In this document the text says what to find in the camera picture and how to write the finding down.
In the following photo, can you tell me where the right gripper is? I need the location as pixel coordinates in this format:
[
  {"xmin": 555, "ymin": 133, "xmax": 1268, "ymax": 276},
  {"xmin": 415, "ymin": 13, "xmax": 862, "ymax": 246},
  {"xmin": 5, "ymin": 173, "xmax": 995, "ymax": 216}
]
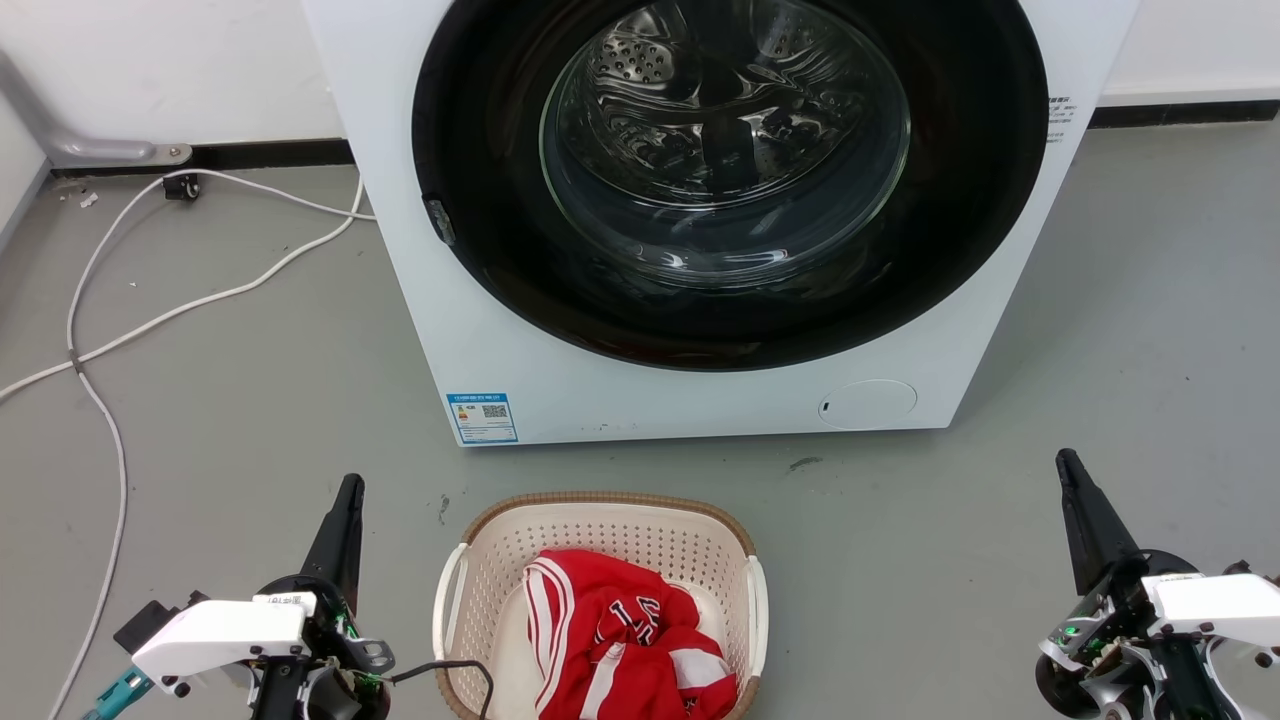
[{"xmin": 1034, "ymin": 448, "xmax": 1280, "ymax": 720}]

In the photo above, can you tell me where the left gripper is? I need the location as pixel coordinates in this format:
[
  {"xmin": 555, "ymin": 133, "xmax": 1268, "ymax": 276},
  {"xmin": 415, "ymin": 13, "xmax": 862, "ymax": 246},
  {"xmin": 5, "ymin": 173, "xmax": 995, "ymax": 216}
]
[{"xmin": 131, "ymin": 474, "xmax": 394, "ymax": 720}]

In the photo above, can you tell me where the cream perforated laundry basket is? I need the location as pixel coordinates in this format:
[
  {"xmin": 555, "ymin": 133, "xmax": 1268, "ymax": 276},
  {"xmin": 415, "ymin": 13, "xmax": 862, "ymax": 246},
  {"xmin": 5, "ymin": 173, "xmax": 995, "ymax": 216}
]
[{"xmin": 432, "ymin": 491, "xmax": 770, "ymax": 720}]

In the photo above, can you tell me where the blue energy label sticker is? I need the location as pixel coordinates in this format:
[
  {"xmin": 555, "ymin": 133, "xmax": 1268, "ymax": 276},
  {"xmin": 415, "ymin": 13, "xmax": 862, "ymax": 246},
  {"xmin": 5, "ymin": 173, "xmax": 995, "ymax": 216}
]
[{"xmin": 446, "ymin": 392, "xmax": 520, "ymax": 446}]

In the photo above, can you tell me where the round white filter cover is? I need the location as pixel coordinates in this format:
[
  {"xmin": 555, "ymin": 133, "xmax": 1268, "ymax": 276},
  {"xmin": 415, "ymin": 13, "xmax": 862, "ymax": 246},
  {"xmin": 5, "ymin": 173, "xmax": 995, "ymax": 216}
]
[{"xmin": 817, "ymin": 379, "xmax": 919, "ymax": 432}]

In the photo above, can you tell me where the white front-load washing machine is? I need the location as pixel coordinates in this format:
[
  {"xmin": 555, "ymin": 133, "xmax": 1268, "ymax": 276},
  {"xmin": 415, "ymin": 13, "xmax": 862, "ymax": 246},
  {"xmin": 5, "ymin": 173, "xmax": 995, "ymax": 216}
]
[{"xmin": 301, "ymin": 0, "xmax": 1141, "ymax": 448}]

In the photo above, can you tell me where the red and white jersey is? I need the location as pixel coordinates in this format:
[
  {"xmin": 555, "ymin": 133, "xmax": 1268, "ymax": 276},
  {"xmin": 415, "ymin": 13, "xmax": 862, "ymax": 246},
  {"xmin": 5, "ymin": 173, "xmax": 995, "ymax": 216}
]
[{"xmin": 522, "ymin": 548, "xmax": 739, "ymax": 720}]

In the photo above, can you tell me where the round black glass washer door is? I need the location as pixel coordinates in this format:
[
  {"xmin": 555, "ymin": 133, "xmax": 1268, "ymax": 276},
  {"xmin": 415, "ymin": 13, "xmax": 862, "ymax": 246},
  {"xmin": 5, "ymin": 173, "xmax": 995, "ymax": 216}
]
[{"xmin": 411, "ymin": 0, "xmax": 1050, "ymax": 373}]

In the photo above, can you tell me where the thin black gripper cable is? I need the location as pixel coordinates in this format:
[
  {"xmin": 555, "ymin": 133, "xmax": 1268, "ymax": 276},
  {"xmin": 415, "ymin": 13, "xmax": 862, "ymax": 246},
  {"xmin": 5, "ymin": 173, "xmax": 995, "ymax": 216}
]
[{"xmin": 385, "ymin": 659, "xmax": 496, "ymax": 720}]

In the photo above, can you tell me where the thin white power cable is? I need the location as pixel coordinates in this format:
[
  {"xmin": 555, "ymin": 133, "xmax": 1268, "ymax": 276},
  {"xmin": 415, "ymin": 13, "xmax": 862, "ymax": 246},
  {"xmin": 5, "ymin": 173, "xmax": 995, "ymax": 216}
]
[{"xmin": 47, "ymin": 168, "xmax": 378, "ymax": 720}]

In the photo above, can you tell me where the teal cable connector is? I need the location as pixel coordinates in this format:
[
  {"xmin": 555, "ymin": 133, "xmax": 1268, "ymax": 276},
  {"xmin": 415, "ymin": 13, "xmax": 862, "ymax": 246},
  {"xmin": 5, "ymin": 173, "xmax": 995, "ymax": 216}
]
[{"xmin": 83, "ymin": 668, "xmax": 155, "ymax": 720}]

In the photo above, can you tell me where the grey wall pipe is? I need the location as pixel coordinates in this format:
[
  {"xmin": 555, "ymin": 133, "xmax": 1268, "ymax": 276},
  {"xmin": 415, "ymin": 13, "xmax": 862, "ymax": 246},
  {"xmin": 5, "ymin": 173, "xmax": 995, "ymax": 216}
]
[{"xmin": 0, "ymin": 50, "xmax": 193, "ymax": 169}]

